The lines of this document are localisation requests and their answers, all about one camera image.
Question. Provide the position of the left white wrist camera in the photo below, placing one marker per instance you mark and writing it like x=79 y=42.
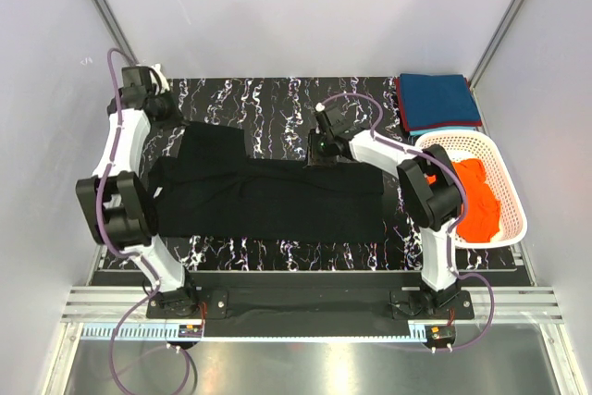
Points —
x=160 y=80

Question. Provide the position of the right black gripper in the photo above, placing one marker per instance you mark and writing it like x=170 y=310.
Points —
x=313 y=157

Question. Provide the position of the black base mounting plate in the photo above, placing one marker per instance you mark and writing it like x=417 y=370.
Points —
x=333 y=322

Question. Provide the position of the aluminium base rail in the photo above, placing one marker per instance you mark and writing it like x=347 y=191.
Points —
x=510 y=304

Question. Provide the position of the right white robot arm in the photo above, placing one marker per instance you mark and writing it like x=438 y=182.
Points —
x=432 y=196

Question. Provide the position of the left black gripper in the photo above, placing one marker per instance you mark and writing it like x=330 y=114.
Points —
x=176 y=119

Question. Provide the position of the orange t shirt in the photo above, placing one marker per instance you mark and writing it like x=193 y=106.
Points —
x=482 y=221

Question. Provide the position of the right aluminium frame post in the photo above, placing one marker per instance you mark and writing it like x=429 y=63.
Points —
x=509 y=16

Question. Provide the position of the slotted cable duct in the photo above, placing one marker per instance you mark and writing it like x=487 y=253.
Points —
x=179 y=332

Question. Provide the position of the black t shirt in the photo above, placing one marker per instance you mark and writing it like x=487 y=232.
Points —
x=213 y=188

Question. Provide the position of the black marble pattern mat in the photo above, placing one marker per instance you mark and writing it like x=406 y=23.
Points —
x=276 y=115

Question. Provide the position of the aluminium frame post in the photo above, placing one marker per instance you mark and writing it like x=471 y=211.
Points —
x=509 y=16
x=116 y=32

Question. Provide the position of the white plastic laundry basket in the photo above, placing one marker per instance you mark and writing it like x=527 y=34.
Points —
x=469 y=144

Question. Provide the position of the left aluminium frame post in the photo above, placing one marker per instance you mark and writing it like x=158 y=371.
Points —
x=116 y=32

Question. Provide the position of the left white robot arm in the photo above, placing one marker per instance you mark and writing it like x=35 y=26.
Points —
x=119 y=211

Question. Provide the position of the folded light blue t shirt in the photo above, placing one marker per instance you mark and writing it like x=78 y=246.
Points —
x=418 y=133

